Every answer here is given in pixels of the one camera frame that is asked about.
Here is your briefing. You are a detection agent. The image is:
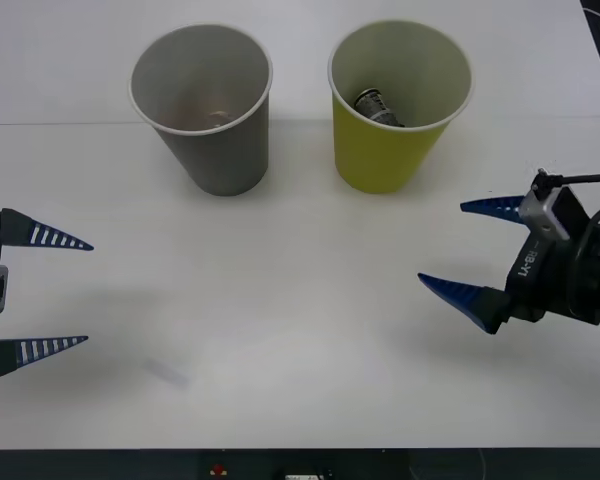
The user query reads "silver patterned drink can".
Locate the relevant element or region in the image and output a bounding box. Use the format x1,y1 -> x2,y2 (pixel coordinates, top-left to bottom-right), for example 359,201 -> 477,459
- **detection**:
354,88 -> 407,128

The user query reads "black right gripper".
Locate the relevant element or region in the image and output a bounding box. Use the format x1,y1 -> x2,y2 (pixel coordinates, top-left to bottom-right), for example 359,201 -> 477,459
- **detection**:
417,195 -> 577,336

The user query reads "dark robot base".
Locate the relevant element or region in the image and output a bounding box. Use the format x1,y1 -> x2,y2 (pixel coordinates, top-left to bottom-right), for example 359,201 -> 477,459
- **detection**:
0,447 -> 600,480

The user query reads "grey plastic waste bin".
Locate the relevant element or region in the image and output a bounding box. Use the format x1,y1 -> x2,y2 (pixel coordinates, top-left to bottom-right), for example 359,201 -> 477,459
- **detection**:
128,23 -> 274,198

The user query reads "yellow-green plastic waste bin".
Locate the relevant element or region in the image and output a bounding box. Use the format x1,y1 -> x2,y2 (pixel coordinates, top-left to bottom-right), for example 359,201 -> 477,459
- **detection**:
327,19 -> 474,195

